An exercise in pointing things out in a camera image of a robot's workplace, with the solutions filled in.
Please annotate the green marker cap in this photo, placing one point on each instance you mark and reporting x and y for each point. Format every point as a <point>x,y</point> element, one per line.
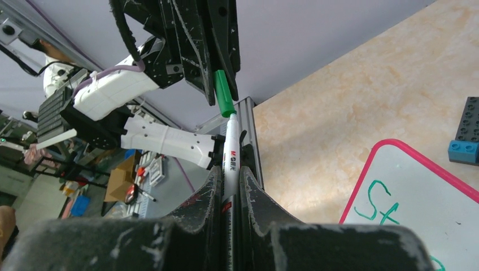
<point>223,94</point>

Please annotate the green whiteboard marker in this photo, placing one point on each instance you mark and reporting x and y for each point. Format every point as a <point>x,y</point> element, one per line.
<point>230,169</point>

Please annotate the bare human hand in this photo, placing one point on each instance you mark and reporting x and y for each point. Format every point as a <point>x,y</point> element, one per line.
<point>8,223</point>

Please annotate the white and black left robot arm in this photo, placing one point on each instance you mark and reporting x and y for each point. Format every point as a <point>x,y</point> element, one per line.
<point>96,110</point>

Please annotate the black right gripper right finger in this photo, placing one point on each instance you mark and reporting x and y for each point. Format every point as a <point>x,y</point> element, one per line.
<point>262,219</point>

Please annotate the light blue toy brick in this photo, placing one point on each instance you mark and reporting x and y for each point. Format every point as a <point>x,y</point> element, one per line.
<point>463,152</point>

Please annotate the pink framed whiteboard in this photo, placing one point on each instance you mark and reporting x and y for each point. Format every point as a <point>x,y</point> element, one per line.
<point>400,186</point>

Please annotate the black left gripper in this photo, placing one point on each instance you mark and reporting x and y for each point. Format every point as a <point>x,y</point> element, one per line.
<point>165,58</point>

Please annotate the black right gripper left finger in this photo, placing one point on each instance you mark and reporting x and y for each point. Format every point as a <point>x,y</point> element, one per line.
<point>193,237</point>

